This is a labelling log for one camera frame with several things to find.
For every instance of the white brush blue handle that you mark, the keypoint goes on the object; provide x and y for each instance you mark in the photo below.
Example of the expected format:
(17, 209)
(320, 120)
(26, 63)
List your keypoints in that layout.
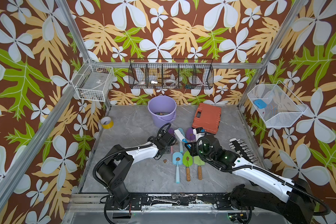
(180, 135)

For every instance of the purple trowel pink handle right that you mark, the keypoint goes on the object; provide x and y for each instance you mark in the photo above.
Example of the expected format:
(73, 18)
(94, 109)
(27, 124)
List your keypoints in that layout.
(190, 135)

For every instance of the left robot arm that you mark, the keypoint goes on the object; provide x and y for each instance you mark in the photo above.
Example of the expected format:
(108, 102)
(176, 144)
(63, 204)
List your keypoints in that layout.
(112, 170)

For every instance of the white wire basket right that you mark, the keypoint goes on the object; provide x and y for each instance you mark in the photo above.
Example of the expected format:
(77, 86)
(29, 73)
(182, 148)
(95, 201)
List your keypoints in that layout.
(283, 109)

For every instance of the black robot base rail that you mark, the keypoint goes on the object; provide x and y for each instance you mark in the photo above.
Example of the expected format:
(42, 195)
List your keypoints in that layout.
(217, 201)

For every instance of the purple plastic bucket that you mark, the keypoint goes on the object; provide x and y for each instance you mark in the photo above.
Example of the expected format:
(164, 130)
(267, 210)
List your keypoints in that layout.
(162, 109)

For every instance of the light blue round trowel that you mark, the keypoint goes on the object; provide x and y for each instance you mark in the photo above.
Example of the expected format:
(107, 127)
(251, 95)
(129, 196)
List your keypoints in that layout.
(177, 161)

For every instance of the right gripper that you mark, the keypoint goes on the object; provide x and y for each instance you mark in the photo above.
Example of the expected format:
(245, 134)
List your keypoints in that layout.
(194, 145)

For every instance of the black socket bit rack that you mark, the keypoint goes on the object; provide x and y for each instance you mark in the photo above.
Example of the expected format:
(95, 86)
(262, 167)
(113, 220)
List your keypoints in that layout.
(241, 148)

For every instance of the green pointed trowel wooden handle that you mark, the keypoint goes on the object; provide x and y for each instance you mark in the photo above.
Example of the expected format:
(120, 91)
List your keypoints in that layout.
(187, 162)

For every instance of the yellow tape roll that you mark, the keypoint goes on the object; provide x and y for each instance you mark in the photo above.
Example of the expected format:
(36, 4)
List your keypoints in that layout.
(106, 123)

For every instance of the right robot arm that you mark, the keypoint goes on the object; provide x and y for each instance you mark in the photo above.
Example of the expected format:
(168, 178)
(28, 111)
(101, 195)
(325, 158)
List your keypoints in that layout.
(291, 199)

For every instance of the purple trowel pink handle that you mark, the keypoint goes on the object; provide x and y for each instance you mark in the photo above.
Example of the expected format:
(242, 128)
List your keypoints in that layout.
(190, 135)
(171, 131)

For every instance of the red plastic tool case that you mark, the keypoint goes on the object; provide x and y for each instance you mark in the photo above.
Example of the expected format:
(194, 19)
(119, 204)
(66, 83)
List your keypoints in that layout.
(208, 117)

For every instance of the black wire basket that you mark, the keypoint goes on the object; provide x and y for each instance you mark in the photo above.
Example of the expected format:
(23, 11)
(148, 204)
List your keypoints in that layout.
(161, 73)

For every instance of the white wire basket left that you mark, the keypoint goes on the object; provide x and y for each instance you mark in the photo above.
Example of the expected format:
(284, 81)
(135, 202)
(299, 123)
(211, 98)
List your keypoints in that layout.
(93, 81)

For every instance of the green square trowel right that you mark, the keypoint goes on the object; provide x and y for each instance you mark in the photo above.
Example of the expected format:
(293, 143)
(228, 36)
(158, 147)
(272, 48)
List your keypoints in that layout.
(199, 162)

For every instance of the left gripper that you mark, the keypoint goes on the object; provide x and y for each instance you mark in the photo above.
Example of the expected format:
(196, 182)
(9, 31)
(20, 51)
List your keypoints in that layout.
(168, 150)

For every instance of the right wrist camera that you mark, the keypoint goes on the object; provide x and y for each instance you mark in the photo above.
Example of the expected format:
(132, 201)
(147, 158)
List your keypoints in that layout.
(199, 132)

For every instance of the white wire basket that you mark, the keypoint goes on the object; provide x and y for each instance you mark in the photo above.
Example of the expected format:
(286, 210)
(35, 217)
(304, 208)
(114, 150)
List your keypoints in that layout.
(283, 109)
(93, 81)

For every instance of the blue object in basket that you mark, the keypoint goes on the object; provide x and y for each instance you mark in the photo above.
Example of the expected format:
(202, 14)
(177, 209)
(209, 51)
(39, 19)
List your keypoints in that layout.
(260, 104)

